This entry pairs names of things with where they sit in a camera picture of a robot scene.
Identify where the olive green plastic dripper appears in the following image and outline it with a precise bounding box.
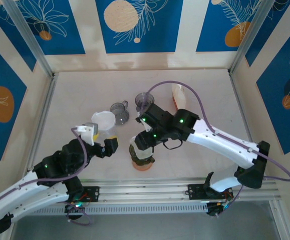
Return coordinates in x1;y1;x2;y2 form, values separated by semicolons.
129;144;156;166

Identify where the orange plastic dripper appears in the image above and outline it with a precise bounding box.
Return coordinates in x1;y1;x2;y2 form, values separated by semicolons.
131;161;153;172

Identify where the white orange coffee filter pack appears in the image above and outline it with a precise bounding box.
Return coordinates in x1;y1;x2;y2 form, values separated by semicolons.
171;83;187;111

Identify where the light grey plastic dripper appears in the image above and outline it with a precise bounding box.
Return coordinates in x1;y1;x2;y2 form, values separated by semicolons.
110;100;130;126

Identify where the dark grey plastic dripper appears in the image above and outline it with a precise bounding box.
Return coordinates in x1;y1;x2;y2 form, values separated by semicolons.
134;92;156;113

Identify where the black controller board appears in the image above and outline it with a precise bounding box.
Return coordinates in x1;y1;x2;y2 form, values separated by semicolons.
206;201;229;218
64;201;87;221

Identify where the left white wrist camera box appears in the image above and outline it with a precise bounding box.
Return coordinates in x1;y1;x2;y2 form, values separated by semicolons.
75;121;99;146

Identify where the left black mount plate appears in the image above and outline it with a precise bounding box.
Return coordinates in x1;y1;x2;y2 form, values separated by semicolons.
68;186;100;204

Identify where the black mount plate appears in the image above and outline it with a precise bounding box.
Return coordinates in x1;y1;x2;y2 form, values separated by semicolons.
187;183;234;201
68;186;100;204

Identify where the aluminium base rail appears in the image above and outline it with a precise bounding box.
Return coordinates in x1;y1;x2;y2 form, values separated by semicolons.
6;177;282;206

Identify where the aluminium side rail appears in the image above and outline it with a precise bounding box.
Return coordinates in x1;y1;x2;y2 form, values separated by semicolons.
228;72;267;181
26;72;59;176

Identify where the white slotted cable duct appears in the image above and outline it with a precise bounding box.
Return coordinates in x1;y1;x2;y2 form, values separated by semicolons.
32;203;208;216

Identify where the right black mount plate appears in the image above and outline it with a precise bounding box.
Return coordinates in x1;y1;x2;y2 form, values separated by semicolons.
187;183;234;201

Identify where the aluminium frame post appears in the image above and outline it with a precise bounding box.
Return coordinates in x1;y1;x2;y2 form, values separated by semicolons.
227;0;275;76
2;0;55;80

